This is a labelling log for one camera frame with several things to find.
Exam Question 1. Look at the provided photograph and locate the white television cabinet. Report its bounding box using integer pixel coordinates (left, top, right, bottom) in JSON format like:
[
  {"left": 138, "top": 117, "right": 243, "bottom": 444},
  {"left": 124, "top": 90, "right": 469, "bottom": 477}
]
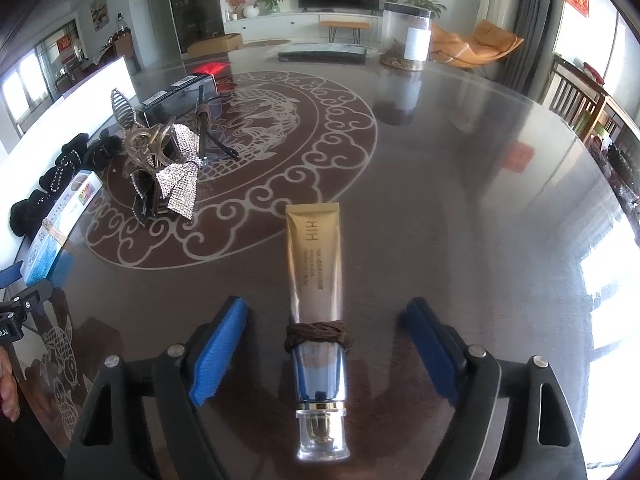
[{"left": 223, "top": 10, "right": 386, "bottom": 43}]

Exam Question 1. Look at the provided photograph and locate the red snack packet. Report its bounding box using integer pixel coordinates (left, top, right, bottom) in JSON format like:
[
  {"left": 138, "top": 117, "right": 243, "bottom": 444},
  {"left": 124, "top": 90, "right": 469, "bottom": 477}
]
[{"left": 192, "top": 60, "right": 233, "bottom": 75}]

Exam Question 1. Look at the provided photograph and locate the grey curtain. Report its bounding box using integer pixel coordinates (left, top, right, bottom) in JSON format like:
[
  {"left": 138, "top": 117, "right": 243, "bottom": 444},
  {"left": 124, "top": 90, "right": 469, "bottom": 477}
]
[{"left": 500, "top": 0, "right": 568, "bottom": 101}]

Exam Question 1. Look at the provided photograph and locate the bronze claw hair clip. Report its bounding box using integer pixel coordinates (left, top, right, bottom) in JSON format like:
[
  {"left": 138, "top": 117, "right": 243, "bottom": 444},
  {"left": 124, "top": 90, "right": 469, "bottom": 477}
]
[{"left": 122, "top": 120, "right": 176, "bottom": 176}]

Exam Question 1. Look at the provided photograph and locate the black rectangular box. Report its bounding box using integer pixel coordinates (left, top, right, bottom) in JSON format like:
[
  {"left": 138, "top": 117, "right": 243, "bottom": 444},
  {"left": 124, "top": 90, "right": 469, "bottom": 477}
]
[{"left": 137, "top": 74, "right": 217, "bottom": 111}]

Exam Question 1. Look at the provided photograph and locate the wooden side cabinet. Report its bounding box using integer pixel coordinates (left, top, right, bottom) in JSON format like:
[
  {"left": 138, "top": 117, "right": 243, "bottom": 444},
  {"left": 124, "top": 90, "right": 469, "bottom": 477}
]
[{"left": 112, "top": 27, "right": 136, "bottom": 61}]

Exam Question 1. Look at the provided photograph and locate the person's left hand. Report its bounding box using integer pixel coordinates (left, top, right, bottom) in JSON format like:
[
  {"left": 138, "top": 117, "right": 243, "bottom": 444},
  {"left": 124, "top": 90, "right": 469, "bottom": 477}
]
[{"left": 0, "top": 347, "right": 21, "bottom": 423}]

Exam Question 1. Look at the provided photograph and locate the blue and white box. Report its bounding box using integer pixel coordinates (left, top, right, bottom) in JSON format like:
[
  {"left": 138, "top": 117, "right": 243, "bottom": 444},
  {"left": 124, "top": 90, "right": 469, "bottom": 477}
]
[{"left": 22, "top": 170, "right": 103, "bottom": 286}]

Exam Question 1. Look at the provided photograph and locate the large leafy potted plant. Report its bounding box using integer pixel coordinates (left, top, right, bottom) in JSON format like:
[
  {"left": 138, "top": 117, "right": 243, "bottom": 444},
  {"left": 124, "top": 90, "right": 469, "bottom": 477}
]
[{"left": 402, "top": 0, "right": 448, "bottom": 18}]

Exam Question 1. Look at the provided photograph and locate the clear plastic jar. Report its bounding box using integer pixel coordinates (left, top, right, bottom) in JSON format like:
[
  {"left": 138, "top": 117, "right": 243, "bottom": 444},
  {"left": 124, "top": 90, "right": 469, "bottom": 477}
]
[{"left": 378, "top": 1, "right": 433, "bottom": 72}]

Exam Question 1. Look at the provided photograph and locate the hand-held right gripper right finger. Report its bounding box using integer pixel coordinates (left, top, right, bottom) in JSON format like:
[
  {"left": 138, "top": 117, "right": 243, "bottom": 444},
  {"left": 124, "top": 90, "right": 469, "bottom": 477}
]
[{"left": 398, "top": 297, "right": 591, "bottom": 480}]

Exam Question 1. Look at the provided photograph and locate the white door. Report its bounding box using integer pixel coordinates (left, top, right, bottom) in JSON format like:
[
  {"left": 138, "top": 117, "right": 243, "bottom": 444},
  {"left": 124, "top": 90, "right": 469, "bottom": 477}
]
[{"left": 144, "top": 0, "right": 171, "bottom": 36}]

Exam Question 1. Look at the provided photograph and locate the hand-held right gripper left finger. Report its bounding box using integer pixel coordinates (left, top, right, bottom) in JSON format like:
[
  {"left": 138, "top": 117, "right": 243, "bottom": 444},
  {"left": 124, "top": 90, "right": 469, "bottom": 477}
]
[{"left": 62, "top": 295, "right": 251, "bottom": 480}]

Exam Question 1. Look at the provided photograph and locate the wooden chair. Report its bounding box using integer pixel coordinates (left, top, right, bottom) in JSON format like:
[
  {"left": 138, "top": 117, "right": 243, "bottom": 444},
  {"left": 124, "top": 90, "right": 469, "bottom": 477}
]
[{"left": 547, "top": 55, "right": 608, "bottom": 131}]

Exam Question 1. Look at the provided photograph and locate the gold cream tube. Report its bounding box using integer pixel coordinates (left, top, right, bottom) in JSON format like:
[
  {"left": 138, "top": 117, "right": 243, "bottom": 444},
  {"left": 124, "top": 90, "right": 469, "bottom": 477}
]
[{"left": 285, "top": 202, "right": 357, "bottom": 462}]

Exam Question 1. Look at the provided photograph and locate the woven coaster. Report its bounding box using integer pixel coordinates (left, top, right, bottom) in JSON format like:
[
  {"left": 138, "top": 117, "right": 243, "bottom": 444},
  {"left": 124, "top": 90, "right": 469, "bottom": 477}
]
[{"left": 378, "top": 55, "right": 426, "bottom": 72}]

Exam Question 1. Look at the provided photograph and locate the cardboard box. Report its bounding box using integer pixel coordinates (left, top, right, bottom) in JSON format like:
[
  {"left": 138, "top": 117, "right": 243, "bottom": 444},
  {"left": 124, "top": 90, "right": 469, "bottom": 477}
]
[{"left": 186, "top": 32, "right": 244, "bottom": 56}]

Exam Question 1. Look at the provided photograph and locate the orange lounge chair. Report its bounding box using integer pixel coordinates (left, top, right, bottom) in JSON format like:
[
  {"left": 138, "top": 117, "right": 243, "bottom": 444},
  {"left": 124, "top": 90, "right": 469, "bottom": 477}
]
[{"left": 430, "top": 19, "right": 525, "bottom": 68}]

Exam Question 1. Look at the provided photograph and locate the leaf-shaped metal hair clip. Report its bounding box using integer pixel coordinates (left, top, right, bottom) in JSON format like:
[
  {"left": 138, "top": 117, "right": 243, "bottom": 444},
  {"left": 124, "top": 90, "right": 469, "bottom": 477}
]
[{"left": 110, "top": 87, "right": 139, "bottom": 128}]

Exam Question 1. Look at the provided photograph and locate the wooden bench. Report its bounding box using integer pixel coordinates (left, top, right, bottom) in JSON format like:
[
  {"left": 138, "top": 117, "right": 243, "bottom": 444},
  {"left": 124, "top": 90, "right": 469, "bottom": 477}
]
[{"left": 319, "top": 20, "right": 373, "bottom": 44}]

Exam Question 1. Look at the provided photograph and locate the flat black wrapped package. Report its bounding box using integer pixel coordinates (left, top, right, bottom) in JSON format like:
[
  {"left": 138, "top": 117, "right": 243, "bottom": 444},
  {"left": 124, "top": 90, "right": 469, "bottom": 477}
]
[{"left": 277, "top": 42, "right": 381, "bottom": 65}]

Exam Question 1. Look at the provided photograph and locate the dark patterned glass desktop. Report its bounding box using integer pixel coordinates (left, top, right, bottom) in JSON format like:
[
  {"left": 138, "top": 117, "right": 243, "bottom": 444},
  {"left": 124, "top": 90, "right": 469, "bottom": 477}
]
[{"left": 10, "top": 40, "right": 640, "bottom": 480}]

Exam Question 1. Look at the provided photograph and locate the rhinestone bow hair clip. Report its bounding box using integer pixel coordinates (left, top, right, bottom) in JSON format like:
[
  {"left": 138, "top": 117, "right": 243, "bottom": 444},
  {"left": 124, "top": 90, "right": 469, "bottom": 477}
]
[{"left": 152, "top": 122, "right": 206, "bottom": 221}]

